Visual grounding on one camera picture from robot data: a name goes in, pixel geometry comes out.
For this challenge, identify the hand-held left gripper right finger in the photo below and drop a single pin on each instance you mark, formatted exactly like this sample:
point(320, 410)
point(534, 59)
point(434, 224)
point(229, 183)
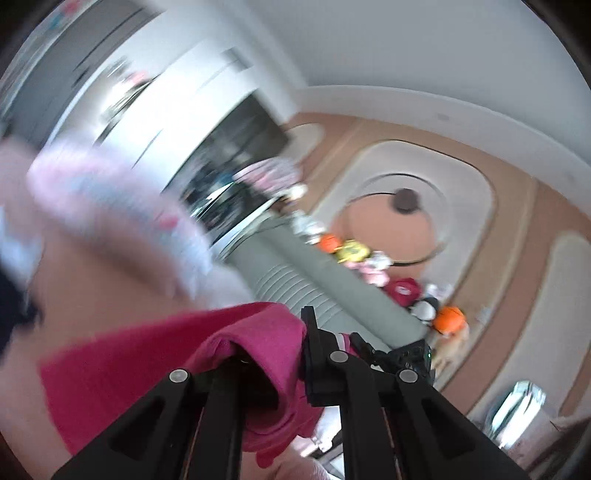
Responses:
point(318, 364)

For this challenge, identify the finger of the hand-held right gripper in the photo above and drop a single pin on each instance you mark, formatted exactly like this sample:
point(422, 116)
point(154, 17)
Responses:
point(367, 350)

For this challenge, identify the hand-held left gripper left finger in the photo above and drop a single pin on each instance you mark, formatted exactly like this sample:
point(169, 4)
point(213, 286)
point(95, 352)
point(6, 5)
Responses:
point(221, 392)

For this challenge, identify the red shirt with cream lining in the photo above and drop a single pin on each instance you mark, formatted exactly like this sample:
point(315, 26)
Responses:
point(161, 341)

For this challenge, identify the tan plush toy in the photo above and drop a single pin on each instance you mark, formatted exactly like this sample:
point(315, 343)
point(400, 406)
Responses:
point(455, 348)

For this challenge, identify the black white plush toy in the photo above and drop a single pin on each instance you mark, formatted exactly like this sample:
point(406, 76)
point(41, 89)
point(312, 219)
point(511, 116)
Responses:
point(427, 309)

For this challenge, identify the orange ball plush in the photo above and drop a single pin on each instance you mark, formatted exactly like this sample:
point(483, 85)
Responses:
point(450, 319)

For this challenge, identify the red plush toy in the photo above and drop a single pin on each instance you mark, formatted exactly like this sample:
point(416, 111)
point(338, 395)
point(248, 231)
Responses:
point(404, 291)

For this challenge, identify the pink plush toy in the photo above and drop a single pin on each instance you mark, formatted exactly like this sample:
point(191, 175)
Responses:
point(371, 276)

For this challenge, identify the grey-green upholstered headboard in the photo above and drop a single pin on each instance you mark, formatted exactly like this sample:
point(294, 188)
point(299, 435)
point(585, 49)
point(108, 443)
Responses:
point(314, 286)

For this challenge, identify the white cat plush toy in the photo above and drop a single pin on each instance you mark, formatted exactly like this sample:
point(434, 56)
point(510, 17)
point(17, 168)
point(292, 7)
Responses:
point(381, 261)

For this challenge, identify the yellow plush toy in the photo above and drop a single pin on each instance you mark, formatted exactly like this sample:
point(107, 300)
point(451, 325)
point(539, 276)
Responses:
point(353, 251)

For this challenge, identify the white quilted blanket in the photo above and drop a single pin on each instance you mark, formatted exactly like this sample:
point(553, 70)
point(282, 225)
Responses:
point(221, 281)

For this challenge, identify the orange plush toy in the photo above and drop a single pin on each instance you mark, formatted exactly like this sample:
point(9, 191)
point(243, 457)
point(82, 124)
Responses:
point(330, 242)

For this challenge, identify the white purple plush toy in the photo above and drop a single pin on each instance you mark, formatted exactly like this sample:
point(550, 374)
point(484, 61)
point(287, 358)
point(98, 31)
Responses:
point(295, 191)

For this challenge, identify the pink printed umbrella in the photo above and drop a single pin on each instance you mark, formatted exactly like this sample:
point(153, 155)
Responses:
point(270, 175)

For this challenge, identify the pink checked duvet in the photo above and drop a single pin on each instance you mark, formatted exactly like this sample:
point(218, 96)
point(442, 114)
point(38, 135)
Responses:
point(115, 198)

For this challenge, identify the navy blue garment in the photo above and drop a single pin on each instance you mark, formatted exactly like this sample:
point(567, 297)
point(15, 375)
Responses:
point(14, 304)

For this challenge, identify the dark glass-door wardrobe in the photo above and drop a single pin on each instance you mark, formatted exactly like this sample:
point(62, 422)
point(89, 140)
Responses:
point(240, 152)

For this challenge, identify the white wardrobe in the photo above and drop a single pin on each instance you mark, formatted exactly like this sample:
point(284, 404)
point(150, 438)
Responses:
point(152, 101)

